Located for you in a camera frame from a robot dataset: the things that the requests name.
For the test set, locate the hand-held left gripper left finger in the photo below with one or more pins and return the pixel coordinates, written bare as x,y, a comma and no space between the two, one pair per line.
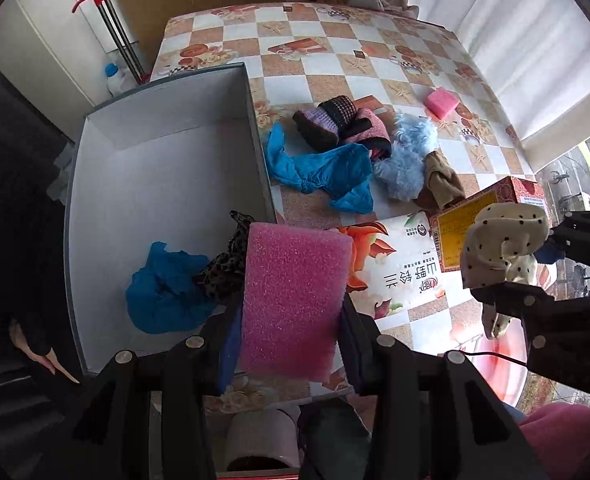
230,345

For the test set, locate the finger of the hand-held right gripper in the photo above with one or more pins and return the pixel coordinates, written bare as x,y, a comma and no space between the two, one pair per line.
549,254
525,305

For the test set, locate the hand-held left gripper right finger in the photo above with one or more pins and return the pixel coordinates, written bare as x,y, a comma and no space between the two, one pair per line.
357,355

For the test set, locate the cream polka dot cloth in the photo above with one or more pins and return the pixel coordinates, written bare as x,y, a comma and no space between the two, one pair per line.
505,240

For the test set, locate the large pink sponge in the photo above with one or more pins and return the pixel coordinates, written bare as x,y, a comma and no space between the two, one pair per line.
290,300

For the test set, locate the light blue fluffy cloth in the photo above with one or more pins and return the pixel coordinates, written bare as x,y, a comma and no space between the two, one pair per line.
405,160

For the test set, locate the grey cardboard box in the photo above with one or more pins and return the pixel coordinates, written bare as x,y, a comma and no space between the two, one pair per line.
165,170

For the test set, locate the long blue cloth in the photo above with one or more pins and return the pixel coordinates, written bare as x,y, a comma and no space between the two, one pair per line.
325,170

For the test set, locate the red cardboard box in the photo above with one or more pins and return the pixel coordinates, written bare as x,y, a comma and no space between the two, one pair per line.
515,195

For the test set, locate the window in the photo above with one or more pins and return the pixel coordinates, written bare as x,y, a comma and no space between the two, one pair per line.
575,185

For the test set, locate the pink plastic basin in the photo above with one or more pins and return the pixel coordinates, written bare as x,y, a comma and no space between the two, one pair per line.
485,370

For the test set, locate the leopard print cloth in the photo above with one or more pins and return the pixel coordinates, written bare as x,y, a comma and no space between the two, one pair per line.
225,265

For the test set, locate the crumpled blue cloth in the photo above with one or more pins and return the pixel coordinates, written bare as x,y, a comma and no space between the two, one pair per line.
165,295

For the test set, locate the dark cloth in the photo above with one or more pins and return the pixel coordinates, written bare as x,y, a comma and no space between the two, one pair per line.
330,440

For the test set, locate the brown cloth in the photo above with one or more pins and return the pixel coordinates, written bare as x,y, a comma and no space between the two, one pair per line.
440,180

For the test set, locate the person's pink fleece clothing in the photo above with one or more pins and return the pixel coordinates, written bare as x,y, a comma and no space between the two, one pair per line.
565,440

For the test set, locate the small pink sponge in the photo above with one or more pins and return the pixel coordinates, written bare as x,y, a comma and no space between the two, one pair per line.
441,101

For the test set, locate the pale pink shoe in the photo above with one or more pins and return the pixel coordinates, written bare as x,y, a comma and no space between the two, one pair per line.
30,347

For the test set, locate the white curtain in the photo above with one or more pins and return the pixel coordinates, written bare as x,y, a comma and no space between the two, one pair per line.
525,45

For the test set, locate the pink black knitted sock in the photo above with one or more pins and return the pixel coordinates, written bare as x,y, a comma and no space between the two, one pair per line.
370,130

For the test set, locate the purple black knitted sock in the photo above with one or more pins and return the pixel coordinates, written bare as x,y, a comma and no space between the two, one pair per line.
320,120

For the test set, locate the white bottle blue cap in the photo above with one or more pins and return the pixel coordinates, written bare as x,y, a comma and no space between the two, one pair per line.
117,80

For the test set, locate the checkered printed tablecloth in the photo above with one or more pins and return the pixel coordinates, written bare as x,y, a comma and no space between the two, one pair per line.
325,60

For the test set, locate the white cabinet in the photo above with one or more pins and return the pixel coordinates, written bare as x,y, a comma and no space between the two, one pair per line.
35,35

